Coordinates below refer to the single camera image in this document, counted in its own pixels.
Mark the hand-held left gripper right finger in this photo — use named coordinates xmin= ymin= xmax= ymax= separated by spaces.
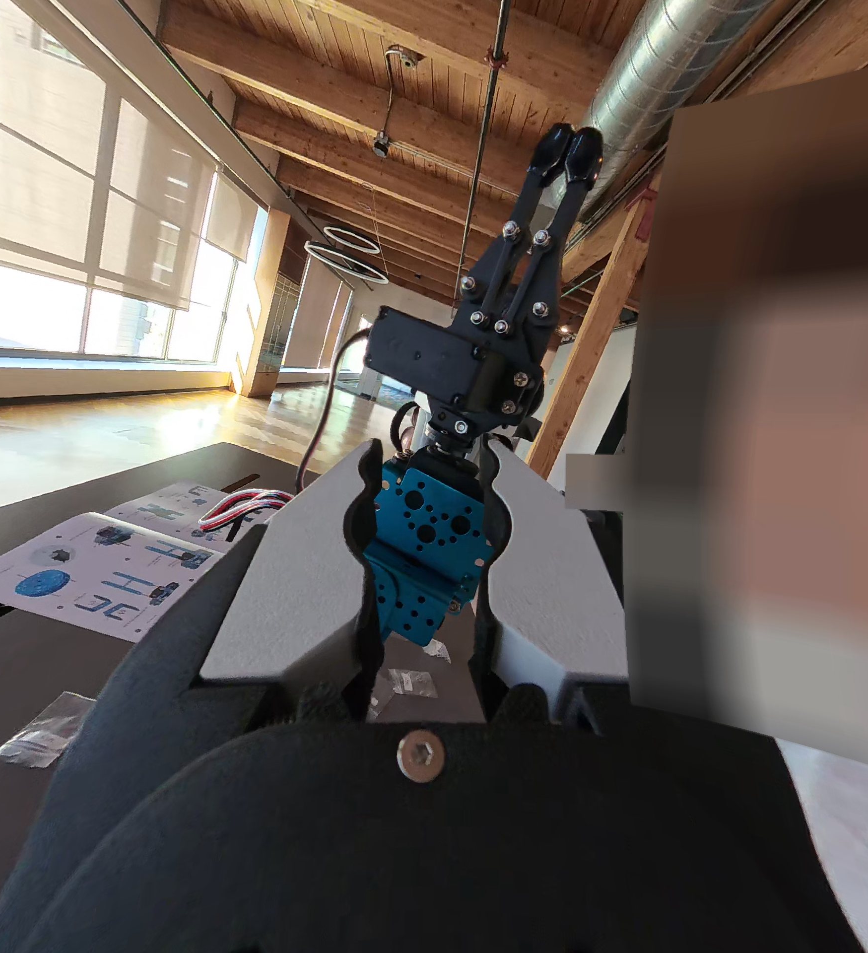
xmin=469 ymin=434 xmax=632 ymax=723

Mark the ceiling sprinkler pipe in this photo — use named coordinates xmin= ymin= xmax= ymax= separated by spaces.
xmin=452 ymin=0 xmax=513 ymax=302

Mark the red white black servo cable bundle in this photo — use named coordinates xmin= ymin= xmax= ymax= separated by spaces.
xmin=199 ymin=328 xmax=375 ymax=543

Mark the open instruction booklet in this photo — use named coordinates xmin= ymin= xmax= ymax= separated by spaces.
xmin=0 ymin=480 xmax=269 ymax=643

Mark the beige roller window blind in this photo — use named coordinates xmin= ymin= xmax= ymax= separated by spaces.
xmin=205 ymin=170 xmax=261 ymax=263
xmin=0 ymin=0 xmax=220 ymax=314

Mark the ring pendant light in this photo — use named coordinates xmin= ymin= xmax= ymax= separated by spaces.
xmin=303 ymin=240 xmax=392 ymax=287
xmin=324 ymin=225 xmax=381 ymax=258

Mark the dark desk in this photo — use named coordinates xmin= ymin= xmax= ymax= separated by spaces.
xmin=0 ymin=441 xmax=494 ymax=953

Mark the wooden support post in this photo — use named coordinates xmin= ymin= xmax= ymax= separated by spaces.
xmin=527 ymin=175 xmax=662 ymax=479

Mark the blue and black toy robot arm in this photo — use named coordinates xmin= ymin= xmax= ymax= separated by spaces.
xmin=363 ymin=125 xmax=606 ymax=649

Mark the ceiling conduit with junction box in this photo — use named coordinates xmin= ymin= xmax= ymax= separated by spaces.
xmin=373 ymin=46 xmax=426 ymax=159

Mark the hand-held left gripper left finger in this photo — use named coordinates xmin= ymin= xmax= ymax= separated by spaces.
xmin=201 ymin=438 xmax=386 ymax=722

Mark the silver spiral air duct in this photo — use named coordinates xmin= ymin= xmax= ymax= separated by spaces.
xmin=574 ymin=0 xmax=777 ymax=220

